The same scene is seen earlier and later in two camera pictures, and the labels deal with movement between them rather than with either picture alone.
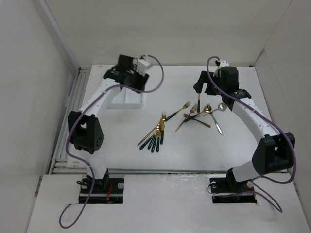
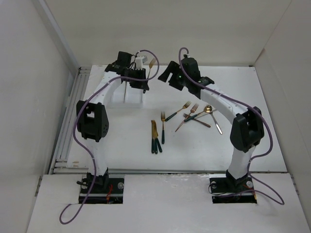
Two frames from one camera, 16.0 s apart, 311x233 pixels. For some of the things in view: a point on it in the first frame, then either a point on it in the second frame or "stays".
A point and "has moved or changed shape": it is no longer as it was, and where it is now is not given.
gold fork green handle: [186, 105] stays
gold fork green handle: [198, 103] → [150, 64]
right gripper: [204, 78] → [173, 67]
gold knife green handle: [155, 140] has moved or changed shape
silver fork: [216, 124] stays
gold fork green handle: [163, 126] stays
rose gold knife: [149, 132] → [125, 91]
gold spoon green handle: [206, 109] stays
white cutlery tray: [125, 98] stays
